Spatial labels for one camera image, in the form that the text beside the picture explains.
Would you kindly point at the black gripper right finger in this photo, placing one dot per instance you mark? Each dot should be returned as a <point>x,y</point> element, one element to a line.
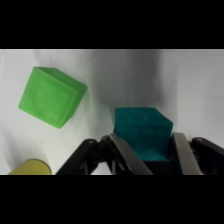
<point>185,155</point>

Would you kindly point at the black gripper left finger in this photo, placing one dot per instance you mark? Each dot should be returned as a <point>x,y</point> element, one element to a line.
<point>128,155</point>

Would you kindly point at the blue cube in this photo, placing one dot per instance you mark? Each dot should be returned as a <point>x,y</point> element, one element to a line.
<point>143,130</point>

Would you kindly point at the green cube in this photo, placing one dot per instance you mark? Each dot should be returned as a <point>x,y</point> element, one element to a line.
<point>50,96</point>

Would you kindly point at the yellow cup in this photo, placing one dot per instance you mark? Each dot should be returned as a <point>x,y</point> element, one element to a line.
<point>31,167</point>

